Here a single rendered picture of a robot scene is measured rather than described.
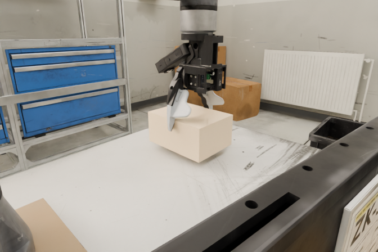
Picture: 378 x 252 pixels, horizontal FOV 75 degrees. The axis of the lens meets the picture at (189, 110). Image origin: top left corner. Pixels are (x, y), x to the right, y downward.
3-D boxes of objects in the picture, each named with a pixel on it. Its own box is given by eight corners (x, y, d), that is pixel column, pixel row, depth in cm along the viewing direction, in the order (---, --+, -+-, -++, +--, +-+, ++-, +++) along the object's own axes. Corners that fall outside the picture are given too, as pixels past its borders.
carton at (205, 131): (149, 140, 61) (148, 111, 58) (183, 127, 69) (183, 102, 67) (198, 162, 50) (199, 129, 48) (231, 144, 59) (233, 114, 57)
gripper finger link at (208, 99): (225, 120, 60) (214, 93, 54) (206, 115, 63) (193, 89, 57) (232, 111, 61) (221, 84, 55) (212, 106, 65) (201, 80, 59)
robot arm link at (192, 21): (171, 10, 49) (198, 13, 55) (172, 35, 51) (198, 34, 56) (201, 8, 44) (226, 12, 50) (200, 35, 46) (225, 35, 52)
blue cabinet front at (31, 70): (23, 137, 160) (4, 49, 144) (120, 112, 211) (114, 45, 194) (25, 138, 159) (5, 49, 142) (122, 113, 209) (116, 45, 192)
